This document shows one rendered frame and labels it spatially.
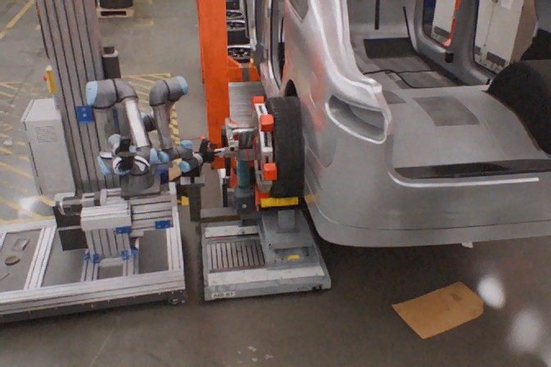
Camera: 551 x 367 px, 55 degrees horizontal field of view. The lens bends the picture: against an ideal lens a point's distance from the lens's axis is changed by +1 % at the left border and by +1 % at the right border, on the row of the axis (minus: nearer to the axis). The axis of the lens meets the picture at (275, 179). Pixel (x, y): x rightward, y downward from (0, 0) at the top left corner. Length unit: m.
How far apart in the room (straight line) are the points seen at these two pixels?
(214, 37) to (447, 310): 2.29
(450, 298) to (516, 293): 0.45
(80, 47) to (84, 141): 0.54
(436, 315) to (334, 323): 0.64
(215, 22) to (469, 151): 1.78
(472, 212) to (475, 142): 0.95
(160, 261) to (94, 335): 0.58
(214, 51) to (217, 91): 0.28
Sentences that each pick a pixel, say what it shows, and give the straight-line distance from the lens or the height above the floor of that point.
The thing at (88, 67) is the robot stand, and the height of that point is 1.49.
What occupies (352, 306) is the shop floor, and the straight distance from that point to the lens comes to 3.51.
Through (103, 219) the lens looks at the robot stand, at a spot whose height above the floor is 0.72.
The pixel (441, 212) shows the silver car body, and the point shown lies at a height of 1.03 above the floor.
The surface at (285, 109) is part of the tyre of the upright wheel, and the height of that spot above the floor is 1.16.
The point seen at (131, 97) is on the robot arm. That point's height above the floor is 1.38.
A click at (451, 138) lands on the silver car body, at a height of 0.97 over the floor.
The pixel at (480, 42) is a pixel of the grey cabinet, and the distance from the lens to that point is 8.27.
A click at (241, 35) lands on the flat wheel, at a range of 8.03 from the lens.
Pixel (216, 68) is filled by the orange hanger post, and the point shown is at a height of 1.28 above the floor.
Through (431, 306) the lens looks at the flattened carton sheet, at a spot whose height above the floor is 0.01.
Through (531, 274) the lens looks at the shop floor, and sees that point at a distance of 4.13.
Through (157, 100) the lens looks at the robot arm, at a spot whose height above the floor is 1.26.
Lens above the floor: 2.36
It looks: 29 degrees down
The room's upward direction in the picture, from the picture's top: straight up
